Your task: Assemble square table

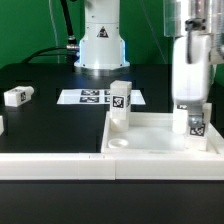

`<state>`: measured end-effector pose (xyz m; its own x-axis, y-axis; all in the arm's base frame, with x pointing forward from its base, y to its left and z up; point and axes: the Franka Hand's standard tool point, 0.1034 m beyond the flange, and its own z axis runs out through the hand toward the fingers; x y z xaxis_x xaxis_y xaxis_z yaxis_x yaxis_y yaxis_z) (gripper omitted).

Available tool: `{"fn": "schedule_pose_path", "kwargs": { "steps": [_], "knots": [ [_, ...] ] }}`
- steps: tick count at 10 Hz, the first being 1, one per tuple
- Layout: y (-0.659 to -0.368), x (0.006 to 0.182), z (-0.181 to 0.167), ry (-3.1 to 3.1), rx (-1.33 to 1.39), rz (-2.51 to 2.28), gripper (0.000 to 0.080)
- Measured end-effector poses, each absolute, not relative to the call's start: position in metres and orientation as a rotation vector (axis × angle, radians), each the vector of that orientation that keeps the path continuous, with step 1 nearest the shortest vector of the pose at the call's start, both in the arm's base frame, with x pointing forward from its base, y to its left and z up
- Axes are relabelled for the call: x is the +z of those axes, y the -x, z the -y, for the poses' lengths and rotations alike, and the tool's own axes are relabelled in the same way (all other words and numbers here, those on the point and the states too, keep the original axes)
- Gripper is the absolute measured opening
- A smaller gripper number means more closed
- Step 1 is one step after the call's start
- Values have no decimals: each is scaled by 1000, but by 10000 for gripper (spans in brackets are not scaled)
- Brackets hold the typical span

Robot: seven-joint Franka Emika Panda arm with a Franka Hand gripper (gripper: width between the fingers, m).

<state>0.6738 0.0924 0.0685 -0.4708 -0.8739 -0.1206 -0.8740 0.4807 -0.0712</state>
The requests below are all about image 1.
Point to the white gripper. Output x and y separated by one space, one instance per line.
191 82

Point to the white square table top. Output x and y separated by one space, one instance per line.
152 133

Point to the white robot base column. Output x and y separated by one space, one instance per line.
101 49

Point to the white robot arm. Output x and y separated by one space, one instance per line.
198 29

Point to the white left fence piece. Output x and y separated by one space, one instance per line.
1 125

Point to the white marker base plate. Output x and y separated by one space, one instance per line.
84 96

